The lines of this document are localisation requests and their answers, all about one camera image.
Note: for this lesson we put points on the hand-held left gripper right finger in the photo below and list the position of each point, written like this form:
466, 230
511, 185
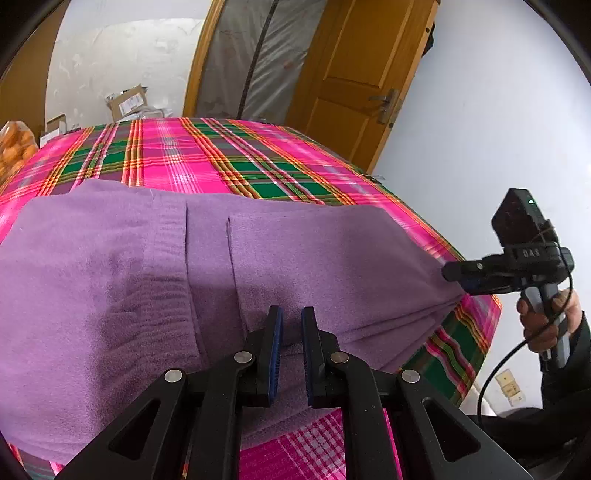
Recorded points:
308, 355

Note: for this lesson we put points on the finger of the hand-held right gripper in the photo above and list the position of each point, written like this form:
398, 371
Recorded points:
475, 267
489, 284

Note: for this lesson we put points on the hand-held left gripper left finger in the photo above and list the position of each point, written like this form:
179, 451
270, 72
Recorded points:
275, 355

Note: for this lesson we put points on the purple pants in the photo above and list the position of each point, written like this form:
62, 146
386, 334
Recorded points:
138, 277

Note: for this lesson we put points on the person's right forearm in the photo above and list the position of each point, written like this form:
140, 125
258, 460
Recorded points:
554, 415

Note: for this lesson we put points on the person's right hand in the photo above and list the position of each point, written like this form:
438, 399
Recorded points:
535, 334

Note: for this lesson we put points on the pink green plaid blanket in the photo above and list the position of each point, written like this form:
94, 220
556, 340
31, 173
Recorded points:
184, 161

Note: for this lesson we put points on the wooden door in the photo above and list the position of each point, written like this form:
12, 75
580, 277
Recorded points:
355, 60

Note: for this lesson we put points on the grey plastic parcel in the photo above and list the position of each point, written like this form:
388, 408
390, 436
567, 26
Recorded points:
147, 114

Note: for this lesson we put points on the brown cardboard box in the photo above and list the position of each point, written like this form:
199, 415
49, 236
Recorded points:
127, 101

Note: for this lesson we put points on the grey door curtain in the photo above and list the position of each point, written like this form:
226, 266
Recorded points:
258, 55

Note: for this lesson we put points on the white cardboard box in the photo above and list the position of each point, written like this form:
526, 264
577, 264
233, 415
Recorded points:
57, 125

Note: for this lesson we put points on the bag of oranges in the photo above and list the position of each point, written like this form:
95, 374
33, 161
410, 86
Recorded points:
16, 147

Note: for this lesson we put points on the wooden wardrobe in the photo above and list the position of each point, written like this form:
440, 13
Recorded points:
23, 83

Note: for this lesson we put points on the wall socket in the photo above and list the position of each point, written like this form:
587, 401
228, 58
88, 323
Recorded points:
508, 384

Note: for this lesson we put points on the wooden door frame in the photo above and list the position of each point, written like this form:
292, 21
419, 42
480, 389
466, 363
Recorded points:
198, 60

